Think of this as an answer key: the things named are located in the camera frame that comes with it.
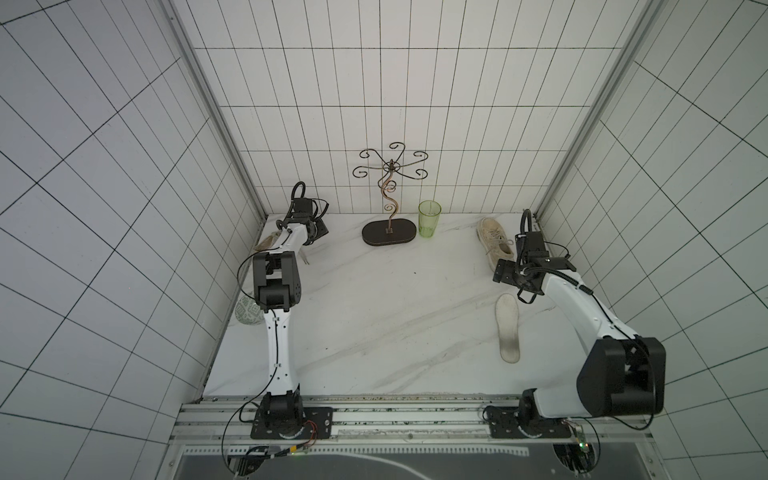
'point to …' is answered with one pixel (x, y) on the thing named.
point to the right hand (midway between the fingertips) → (515, 273)
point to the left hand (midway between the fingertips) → (320, 232)
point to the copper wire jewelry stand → (387, 232)
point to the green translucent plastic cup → (428, 217)
